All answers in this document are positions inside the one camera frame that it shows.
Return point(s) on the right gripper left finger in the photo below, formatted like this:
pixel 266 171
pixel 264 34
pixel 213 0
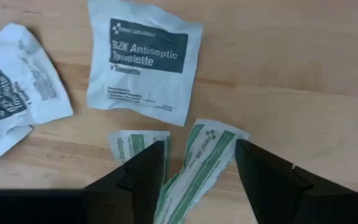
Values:
pixel 141 174

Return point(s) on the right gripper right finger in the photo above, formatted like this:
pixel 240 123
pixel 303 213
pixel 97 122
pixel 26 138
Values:
pixel 269 180

